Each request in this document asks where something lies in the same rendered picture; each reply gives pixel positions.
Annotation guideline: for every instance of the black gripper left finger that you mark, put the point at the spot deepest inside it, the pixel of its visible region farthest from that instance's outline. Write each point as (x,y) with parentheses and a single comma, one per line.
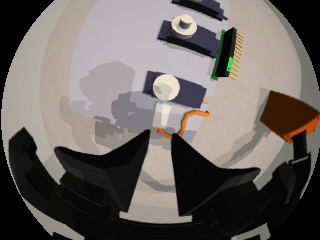
(117,171)

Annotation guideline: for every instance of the black pin header strip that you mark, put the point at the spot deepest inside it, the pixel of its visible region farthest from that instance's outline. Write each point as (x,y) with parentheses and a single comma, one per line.
(225,56)

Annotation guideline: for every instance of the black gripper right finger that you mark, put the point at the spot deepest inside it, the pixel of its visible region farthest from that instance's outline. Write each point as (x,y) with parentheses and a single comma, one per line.
(197,180)

